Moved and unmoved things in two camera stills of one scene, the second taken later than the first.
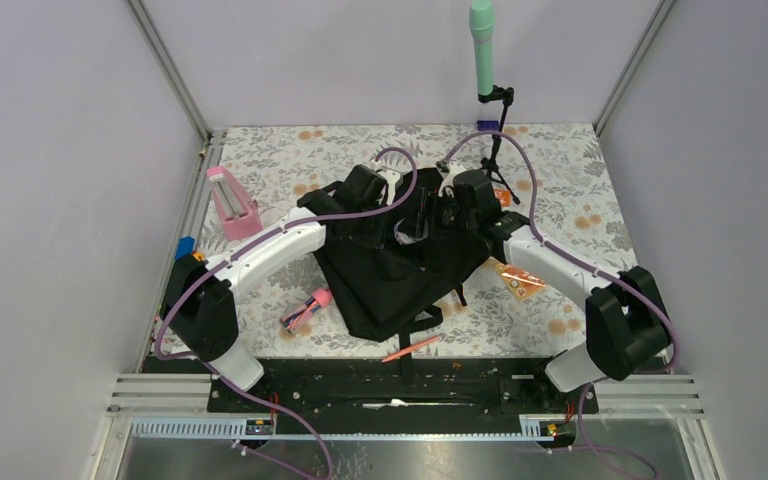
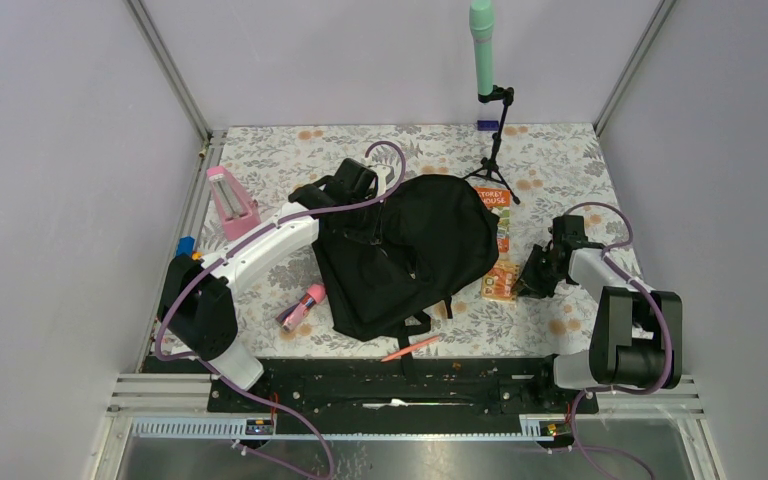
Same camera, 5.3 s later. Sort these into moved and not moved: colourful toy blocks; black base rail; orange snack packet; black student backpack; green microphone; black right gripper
Moved: orange snack packet; black right gripper
Not moved: black base rail; colourful toy blocks; black student backpack; green microphone
